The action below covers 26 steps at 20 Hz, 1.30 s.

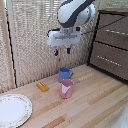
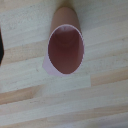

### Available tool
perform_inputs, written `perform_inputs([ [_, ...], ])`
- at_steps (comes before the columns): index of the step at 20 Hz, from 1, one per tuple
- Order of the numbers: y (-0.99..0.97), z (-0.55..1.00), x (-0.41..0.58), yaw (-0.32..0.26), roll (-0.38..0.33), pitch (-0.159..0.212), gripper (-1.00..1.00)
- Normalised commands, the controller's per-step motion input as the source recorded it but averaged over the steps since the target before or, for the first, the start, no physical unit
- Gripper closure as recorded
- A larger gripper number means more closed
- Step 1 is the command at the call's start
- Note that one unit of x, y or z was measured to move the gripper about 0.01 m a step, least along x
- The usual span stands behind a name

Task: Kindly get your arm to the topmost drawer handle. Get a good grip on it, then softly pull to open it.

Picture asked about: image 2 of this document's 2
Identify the pink plastic cup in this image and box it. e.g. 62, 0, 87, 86
41, 6, 86, 77

